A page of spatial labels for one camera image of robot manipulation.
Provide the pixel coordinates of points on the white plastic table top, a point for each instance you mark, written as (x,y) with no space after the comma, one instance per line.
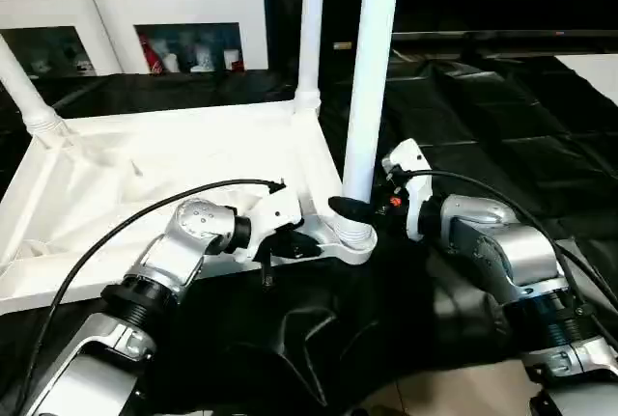
(174,155)

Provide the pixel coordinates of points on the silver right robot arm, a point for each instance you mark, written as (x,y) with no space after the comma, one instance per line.
(512,252)

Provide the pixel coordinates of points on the black table mat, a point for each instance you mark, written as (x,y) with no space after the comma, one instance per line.
(328,348)

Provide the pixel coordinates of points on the small yellow label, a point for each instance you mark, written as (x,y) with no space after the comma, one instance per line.
(343,45)

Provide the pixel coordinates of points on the white flat sheet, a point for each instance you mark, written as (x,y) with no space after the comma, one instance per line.
(597,76)

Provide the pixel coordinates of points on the white glass-door cabinet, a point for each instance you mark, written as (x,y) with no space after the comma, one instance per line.
(126,1)

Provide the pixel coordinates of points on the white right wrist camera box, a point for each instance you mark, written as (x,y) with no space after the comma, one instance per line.
(407,170)

